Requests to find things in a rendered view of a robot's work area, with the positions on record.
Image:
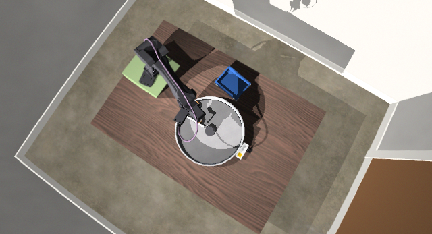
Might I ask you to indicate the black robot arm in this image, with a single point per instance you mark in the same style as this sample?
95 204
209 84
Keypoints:
155 66

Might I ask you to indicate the blue open crate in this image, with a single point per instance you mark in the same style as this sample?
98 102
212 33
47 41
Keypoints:
232 83

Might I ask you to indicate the grey round turntable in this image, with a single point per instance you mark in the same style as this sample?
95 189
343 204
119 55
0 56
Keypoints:
219 137

